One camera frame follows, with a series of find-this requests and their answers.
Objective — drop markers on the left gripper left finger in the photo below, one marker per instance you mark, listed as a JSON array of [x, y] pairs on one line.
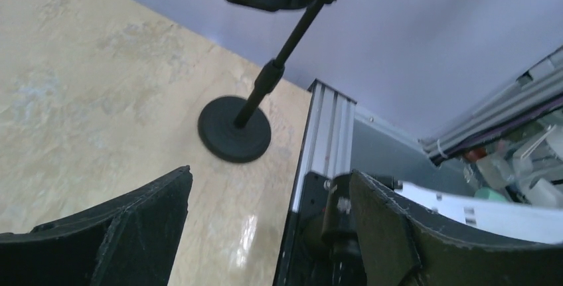
[[129, 240]]

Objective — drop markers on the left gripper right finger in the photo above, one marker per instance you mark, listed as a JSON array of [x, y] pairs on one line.
[[404, 243]]

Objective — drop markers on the gold mic shock-mount stand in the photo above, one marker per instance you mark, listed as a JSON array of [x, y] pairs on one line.
[[235, 129]]

